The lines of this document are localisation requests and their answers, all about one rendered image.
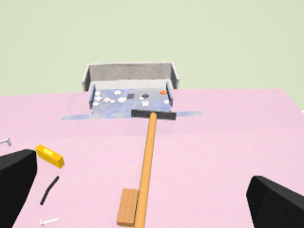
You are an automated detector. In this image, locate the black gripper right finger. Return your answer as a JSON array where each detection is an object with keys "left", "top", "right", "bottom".
[{"left": 246, "top": 175, "right": 304, "bottom": 228}]

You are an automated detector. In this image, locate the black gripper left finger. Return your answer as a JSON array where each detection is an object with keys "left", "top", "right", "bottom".
[{"left": 0, "top": 149, "right": 38, "bottom": 228}]

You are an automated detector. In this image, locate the yellow rectangular block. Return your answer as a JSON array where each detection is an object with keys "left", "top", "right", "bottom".
[{"left": 35, "top": 144, "right": 65, "bottom": 170}]

